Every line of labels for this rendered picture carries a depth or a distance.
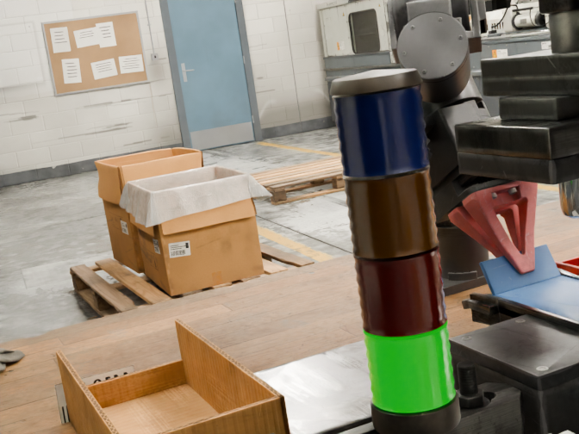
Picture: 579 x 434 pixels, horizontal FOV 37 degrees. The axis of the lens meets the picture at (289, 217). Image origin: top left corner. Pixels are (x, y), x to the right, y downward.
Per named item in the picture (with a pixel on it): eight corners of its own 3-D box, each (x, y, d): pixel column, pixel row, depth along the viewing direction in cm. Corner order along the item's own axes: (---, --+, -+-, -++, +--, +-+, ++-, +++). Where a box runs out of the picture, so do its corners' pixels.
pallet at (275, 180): (352, 168, 822) (350, 152, 819) (407, 176, 731) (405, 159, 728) (233, 193, 778) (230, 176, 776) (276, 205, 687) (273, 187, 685)
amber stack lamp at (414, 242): (408, 231, 41) (400, 161, 40) (456, 243, 37) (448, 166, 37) (337, 249, 39) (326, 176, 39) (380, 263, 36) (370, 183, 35)
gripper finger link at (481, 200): (509, 273, 70) (463, 170, 73) (467, 300, 77) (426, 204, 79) (574, 253, 73) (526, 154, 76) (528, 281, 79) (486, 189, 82)
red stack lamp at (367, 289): (417, 302, 42) (408, 234, 41) (464, 320, 38) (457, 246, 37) (346, 323, 40) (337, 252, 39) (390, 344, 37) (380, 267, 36)
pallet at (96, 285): (319, 288, 439) (315, 261, 436) (126, 341, 400) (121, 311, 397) (232, 252, 547) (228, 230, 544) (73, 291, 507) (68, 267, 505)
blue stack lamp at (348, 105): (400, 158, 40) (391, 84, 40) (447, 162, 37) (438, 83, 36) (326, 173, 39) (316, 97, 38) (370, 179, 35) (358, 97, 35)
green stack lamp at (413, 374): (425, 371, 42) (417, 306, 42) (472, 395, 39) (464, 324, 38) (357, 393, 41) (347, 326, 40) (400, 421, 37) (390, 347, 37)
